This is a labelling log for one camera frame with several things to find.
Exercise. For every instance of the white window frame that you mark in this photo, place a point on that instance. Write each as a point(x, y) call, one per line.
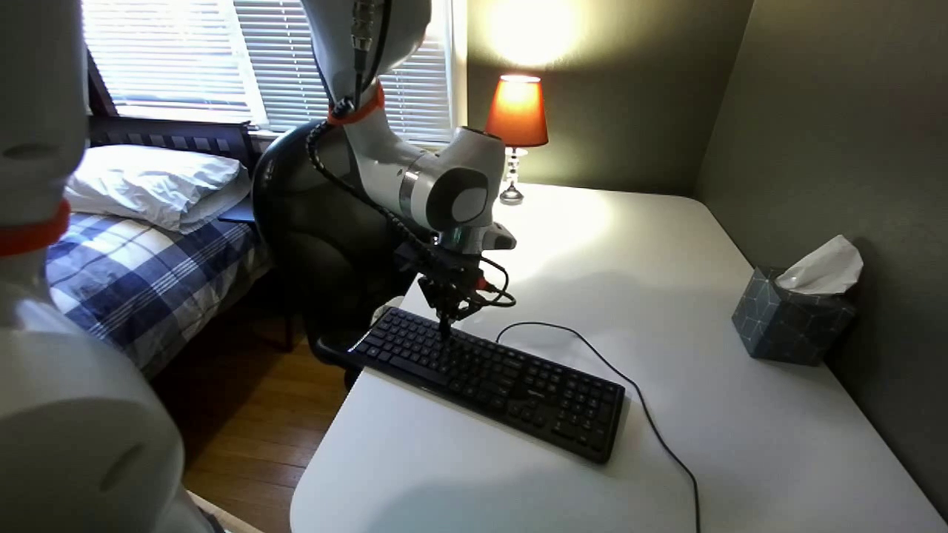
point(461, 69)

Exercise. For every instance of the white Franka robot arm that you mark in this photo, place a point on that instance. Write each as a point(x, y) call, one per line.
point(434, 186)

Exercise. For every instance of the dark patterned bed headboard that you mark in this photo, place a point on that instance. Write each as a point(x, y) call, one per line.
point(179, 138)

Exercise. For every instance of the black leather office chair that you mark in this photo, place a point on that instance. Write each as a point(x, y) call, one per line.
point(305, 225)

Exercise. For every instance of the orange shade table lamp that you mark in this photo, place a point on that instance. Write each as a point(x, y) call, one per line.
point(517, 111)

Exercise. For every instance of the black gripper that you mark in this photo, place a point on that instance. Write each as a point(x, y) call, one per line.
point(452, 280)

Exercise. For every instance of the white pillow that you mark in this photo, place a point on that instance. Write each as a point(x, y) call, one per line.
point(148, 181)

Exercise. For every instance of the teal patterned tissue box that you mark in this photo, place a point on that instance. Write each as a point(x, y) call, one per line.
point(788, 320)

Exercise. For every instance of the black computer keyboard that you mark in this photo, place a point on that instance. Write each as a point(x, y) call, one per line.
point(492, 379)

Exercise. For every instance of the white window blinds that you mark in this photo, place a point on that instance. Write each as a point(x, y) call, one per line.
point(415, 77)
point(167, 55)

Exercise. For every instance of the blue plaid bed blanket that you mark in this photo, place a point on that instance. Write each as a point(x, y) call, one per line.
point(148, 281)

